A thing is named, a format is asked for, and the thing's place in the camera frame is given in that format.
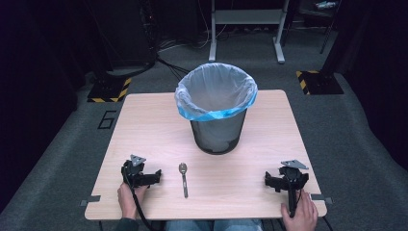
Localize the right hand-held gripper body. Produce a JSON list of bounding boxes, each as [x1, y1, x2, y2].
[[277, 159, 310, 194]]

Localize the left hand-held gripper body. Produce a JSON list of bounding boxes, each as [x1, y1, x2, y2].
[[120, 154, 152, 189]]

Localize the metal spoon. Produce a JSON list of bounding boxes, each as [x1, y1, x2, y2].
[[178, 162, 190, 199]]

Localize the black mesh trash can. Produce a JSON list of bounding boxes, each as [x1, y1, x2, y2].
[[190, 108, 248, 156]]

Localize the blue white plastic trash bag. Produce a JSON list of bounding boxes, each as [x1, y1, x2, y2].
[[174, 62, 259, 122]]

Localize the person's left hand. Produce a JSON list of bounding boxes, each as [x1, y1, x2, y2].
[[116, 182, 149, 220]]

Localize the person's right hand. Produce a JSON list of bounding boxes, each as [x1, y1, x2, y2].
[[280, 189, 319, 231]]

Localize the person's legs in jeans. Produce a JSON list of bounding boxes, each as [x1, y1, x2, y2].
[[165, 218, 265, 231]]

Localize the black yellow striped stand base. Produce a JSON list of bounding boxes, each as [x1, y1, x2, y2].
[[295, 69, 344, 96], [87, 76, 133, 104]]

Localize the white metal stand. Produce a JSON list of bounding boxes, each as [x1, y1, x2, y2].
[[208, 0, 291, 64]]

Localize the grey table bracket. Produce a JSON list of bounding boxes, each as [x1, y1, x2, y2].
[[310, 192, 334, 206], [79, 194, 102, 208]]

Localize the black floor cables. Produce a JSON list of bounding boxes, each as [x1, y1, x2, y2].
[[105, 30, 213, 81]]

